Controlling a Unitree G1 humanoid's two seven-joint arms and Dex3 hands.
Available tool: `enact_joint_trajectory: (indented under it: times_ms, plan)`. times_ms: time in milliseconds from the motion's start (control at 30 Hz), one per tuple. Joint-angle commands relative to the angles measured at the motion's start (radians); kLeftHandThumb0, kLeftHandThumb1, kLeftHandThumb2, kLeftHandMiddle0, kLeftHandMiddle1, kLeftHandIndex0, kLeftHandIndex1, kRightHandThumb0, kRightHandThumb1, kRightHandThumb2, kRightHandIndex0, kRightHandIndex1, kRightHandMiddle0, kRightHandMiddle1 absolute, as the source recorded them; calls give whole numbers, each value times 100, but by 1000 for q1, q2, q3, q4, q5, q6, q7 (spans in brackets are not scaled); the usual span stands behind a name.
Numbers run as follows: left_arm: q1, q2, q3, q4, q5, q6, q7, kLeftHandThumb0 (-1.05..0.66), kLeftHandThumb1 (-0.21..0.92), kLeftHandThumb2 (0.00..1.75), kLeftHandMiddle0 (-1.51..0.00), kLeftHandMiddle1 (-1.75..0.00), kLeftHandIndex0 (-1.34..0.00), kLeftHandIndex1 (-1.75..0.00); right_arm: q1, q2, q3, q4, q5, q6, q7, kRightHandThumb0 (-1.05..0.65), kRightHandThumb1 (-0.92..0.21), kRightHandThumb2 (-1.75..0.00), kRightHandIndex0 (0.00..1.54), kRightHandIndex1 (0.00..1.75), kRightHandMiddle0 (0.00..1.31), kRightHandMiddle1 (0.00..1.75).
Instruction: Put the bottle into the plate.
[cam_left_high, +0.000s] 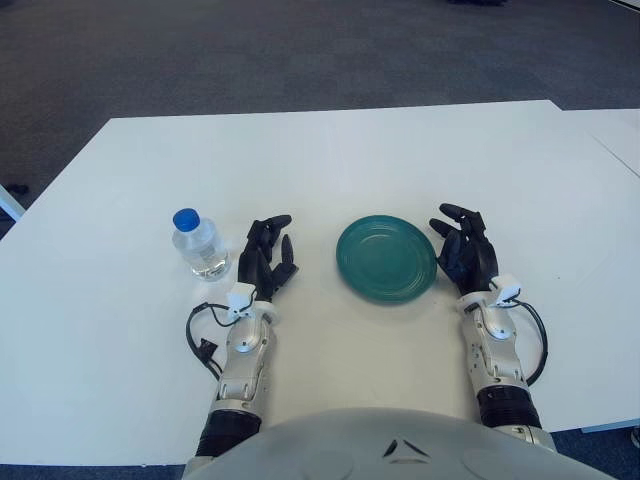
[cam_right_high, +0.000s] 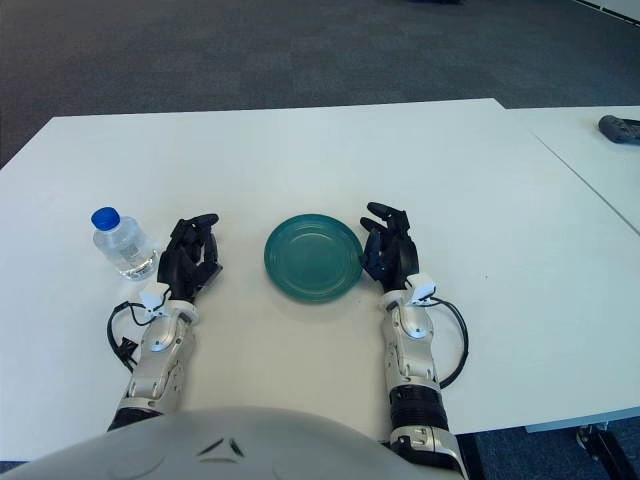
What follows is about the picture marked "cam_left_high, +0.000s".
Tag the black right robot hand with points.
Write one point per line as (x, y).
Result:
(475, 260)

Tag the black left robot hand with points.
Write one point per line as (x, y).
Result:
(260, 265)

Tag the clear bottle with blue cap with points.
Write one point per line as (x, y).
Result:
(202, 247)

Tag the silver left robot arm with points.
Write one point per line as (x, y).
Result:
(245, 360)

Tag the green round plate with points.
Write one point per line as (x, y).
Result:
(387, 260)

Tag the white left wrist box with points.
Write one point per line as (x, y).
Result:
(241, 297)

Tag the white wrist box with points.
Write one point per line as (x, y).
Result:
(509, 287)
(241, 297)

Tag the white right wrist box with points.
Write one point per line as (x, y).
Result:
(509, 287)

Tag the grey robot torso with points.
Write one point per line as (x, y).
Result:
(400, 450)

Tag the white table leg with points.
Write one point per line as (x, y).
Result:
(11, 202)

